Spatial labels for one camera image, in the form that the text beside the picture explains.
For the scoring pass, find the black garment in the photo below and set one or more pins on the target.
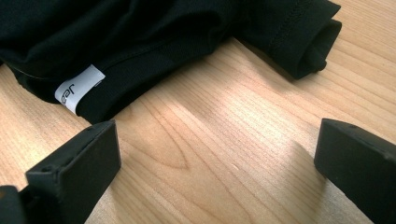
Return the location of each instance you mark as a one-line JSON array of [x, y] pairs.
[[162, 40]]

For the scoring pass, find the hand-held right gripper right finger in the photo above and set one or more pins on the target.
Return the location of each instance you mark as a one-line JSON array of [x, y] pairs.
[[358, 165]]

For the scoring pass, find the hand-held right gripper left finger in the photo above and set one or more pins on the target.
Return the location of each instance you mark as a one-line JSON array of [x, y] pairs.
[[77, 168]]

